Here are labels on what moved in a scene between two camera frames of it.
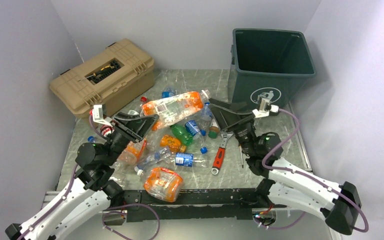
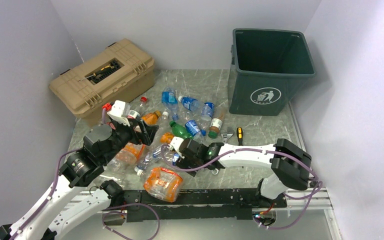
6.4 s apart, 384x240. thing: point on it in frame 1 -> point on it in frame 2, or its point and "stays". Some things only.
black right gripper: (226, 119) -> (184, 163)
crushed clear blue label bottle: (166, 158) stays
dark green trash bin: (274, 63) stays
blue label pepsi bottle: (193, 128) stays
